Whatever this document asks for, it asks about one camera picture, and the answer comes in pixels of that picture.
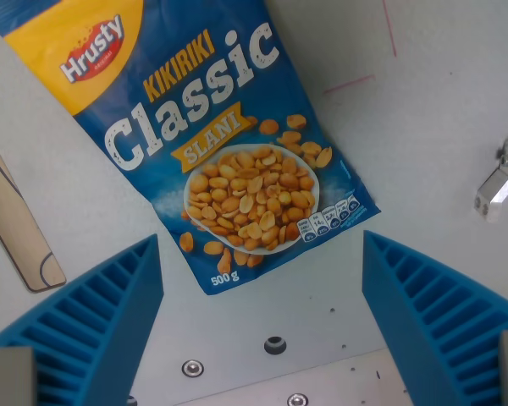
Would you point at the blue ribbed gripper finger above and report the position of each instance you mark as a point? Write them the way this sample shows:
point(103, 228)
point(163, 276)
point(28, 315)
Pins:
point(427, 313)
point(110, 321)

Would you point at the silver round-head screw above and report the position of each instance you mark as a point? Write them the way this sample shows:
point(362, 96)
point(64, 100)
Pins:
point(193, 367)
point(297, 400)

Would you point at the flat wooden paddle piece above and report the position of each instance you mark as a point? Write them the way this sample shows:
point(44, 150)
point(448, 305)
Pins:
point(12, 220)

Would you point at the blue Hrusty Classic peanut bag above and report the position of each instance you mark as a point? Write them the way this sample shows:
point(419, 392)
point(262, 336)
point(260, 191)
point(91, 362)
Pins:
point(203, 139)

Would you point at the silver aluminium bracket block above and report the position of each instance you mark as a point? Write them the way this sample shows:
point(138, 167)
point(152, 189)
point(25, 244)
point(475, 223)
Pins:
point(497, 190)

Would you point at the grey metal base plate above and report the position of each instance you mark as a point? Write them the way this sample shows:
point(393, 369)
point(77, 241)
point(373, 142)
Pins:
point(258, 380)

